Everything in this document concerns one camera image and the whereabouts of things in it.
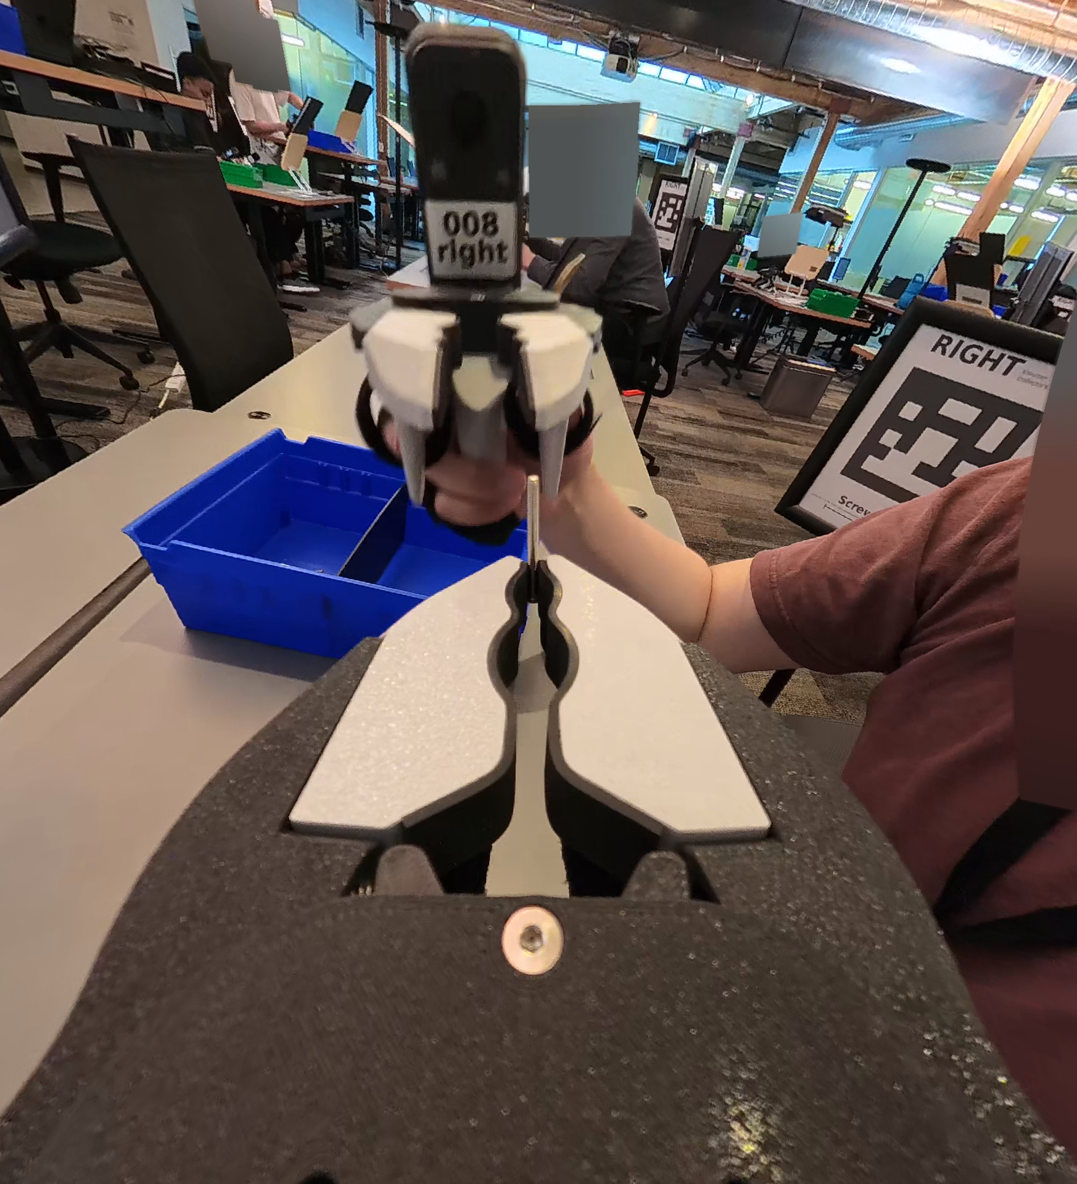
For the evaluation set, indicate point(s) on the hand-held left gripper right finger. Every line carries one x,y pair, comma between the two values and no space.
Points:
649,731

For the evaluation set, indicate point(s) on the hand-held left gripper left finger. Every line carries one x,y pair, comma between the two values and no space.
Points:
409,722

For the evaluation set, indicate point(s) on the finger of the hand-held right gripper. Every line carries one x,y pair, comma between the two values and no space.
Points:
405,370
552,365

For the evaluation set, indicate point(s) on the long silver bolt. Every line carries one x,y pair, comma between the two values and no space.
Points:
533,518

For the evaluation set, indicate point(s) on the person's right forearm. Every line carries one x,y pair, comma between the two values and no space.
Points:
649,582

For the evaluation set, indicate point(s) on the person's right hand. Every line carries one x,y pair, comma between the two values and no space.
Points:
469,491

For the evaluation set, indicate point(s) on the black mesh office chair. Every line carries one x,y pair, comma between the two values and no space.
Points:
709,286

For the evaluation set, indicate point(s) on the wooden desk with black legs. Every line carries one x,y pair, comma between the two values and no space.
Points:
288,198

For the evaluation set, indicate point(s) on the small standing marker sign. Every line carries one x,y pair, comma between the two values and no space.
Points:
669,211

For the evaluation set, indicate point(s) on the blue plastic divided bin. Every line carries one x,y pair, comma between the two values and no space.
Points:
261,555

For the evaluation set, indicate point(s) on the white power strip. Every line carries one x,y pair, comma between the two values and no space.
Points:
173,381

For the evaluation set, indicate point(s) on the black high-back chair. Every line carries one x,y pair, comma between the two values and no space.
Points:
187,268

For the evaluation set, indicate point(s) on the grey trash bin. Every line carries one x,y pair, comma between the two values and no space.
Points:
797,387

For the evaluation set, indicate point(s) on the long wooden desk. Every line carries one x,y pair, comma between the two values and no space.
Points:
806,315

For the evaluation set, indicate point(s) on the green plastic bin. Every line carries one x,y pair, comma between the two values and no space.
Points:
836,301

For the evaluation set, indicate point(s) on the black wheeled office chair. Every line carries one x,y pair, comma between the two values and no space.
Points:
66,249

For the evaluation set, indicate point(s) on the framed black-white marker sign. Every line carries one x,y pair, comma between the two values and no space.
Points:
946,434

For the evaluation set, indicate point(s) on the black floor lamp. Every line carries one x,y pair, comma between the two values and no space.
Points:
927,167

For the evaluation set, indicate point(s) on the ceiling mounted camera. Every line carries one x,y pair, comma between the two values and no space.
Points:
620,57

